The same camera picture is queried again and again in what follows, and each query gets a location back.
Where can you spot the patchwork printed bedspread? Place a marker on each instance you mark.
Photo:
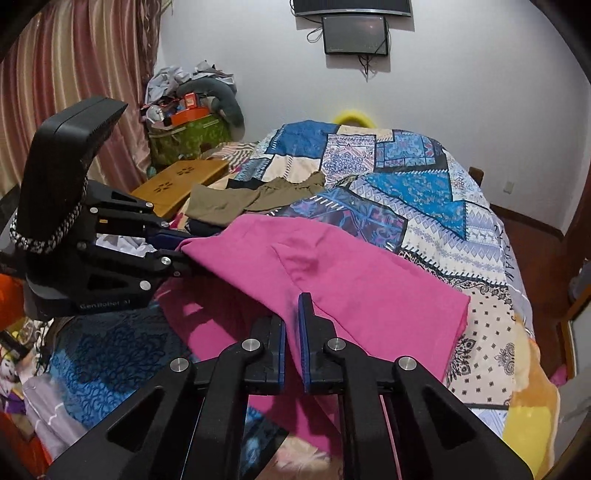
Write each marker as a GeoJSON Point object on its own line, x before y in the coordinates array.
{"type": "Point", "coordinates": [415, 194]}

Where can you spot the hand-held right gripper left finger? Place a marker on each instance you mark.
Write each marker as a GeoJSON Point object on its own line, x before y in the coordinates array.
{"type": "Point", "coordinates": [280, 353]}

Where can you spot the pile of pale clothes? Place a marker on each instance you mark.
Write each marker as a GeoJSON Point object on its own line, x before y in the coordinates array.
{"type": "Point", "coordinates": [161, 81]}

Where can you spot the large wall television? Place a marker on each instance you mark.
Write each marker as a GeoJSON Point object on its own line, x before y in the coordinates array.
{"type": "Point", "coordinates": [351, 7]}

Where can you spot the yellow fleece blanket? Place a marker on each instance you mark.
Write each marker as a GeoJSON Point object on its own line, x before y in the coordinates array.
{"type": "Point", "coordinates": [531, 401]}

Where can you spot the wooden lap tray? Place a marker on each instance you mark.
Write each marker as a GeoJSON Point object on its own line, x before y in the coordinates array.
{"type": "Point", "coordinates": [184, 180]}

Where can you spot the green fabric bag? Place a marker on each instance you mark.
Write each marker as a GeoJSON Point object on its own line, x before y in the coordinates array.
{"type": "Point", "coordinates": [194, 138]}

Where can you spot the dark navy garment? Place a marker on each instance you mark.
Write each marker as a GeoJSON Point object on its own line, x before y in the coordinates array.
{"type": "Point", "coordinates": [205, 227]}

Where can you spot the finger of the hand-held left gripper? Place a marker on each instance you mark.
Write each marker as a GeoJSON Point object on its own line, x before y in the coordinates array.
{"type": "Point", "coordinates": [171, 240]}
{"type": "Point", "coordinates": [178, 265]}

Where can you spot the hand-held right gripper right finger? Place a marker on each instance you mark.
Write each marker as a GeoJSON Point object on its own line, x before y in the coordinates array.
{"type": "Point", "coordinates": [303, 350]}

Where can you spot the grey plush cushion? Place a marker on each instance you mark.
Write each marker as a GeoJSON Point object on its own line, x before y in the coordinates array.
{"type": "Point", "coordinates": [228, 99]}

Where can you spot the yellow round object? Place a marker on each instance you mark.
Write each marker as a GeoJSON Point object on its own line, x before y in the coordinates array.
{"type": "Point", "coordinates": [353, 115]}

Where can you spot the wall outlet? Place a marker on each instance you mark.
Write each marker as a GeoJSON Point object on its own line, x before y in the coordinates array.
{"type": "Point", "coordinates": [509, 187]}

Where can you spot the striped pink curtain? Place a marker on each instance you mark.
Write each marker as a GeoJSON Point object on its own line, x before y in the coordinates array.
{"type": "Point", "coordinates": [69, 55]}

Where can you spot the olive brown garment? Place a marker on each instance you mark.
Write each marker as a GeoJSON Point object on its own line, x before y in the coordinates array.
{"type": "Point", "coordinates": [231, 201]}

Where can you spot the orange box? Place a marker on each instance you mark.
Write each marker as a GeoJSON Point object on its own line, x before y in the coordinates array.
{"type": "Point", "coordinates": [189, 115]}

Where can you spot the orange cloth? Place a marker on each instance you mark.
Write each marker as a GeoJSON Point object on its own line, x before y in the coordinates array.
{"type": "Point", "coordinates": [11, 300]}

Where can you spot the wooden furniture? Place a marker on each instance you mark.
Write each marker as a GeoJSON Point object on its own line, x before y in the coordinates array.
{"type": "Point", "coordinates": [565, 341]}

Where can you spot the pink pants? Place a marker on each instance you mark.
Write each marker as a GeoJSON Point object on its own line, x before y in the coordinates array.
{"type": "Point", "coordinates": [360, 290]}

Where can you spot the wooden bedpost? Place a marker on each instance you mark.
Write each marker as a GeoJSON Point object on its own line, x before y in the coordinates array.
{"type": "Point", "coordinates": [477, 176]}

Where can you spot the small wall screen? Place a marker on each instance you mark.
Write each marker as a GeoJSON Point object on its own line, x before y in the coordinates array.
{"type": "Point", "coordinates": [355, 34]}

